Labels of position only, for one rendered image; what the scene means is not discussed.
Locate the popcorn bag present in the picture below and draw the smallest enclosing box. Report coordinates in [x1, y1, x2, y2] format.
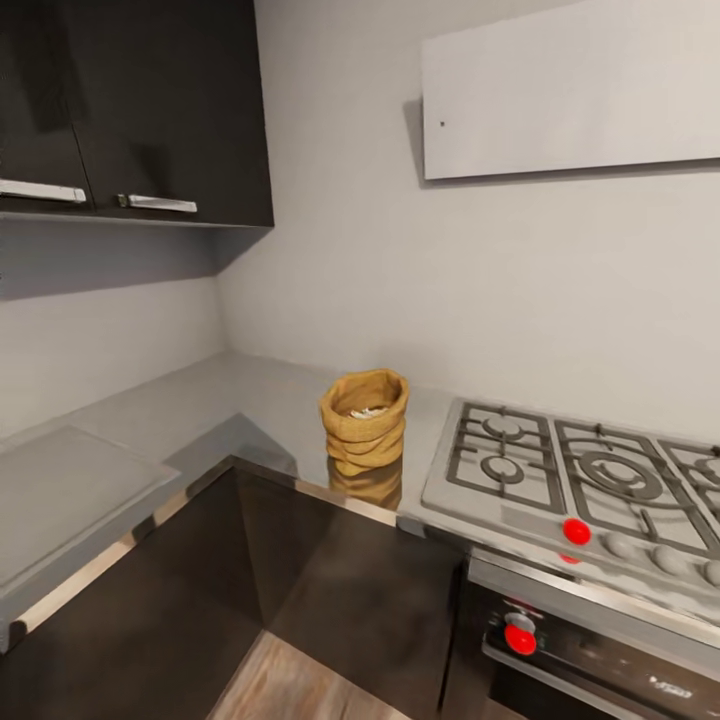
[320, 368, 409, 477]

